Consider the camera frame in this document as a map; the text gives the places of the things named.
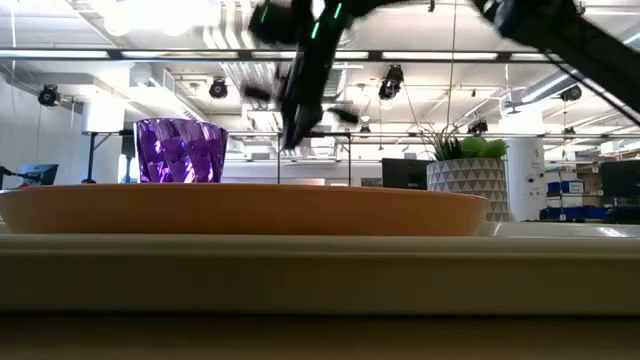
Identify beige plastic tray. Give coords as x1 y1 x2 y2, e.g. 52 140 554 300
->
0 221 640 315

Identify large black monitor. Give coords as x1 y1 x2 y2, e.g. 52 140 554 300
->
599 159 640 225

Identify blue storage bins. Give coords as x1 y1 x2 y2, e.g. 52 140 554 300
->
546 178 614 221

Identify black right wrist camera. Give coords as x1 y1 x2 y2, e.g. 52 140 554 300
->
248 1 297 45

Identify green plant in white pot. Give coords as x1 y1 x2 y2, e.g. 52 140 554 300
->
419 124 510 223

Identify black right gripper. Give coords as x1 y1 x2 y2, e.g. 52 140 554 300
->
278 0 382 150

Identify orange plastic plate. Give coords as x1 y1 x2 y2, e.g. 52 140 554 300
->
0 182 491 237

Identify white round pillar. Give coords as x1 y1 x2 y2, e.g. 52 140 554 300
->
505 134 547 223

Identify small computer monitor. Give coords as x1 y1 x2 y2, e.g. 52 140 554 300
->
17 163 60 187

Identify purple faceted plastic cup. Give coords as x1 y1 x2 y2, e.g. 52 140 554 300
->
134 117 229 184

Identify black monitor back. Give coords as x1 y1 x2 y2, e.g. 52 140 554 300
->
381 158 431 191

